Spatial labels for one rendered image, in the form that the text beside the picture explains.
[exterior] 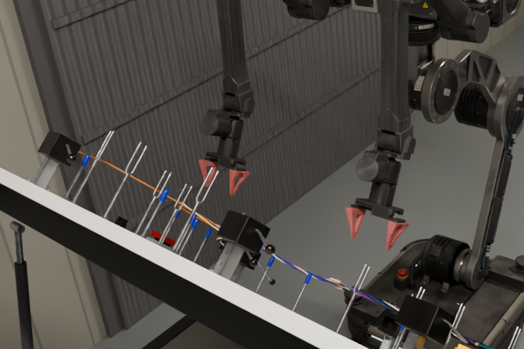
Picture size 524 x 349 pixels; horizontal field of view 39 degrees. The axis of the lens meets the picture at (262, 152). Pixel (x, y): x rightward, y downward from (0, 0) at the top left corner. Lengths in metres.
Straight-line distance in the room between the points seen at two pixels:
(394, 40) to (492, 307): 1.46
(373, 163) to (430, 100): 0.60
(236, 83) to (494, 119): 1.05
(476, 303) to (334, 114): 1.57
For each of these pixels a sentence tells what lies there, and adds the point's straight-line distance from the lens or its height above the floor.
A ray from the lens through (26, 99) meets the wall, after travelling 2.76.
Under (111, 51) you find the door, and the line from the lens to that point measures 2.88.
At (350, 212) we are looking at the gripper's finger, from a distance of 1.80.
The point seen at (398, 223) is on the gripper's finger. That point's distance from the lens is 1.75.
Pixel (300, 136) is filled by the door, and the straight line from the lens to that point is 3.86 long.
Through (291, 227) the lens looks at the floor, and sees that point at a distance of 3.76.
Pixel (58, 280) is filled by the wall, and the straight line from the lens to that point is 3.06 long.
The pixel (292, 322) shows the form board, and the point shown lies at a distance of 0.67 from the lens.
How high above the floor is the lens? 2.09
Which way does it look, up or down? 28 degrees down
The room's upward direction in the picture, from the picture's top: 8 degrees counter-clockwise
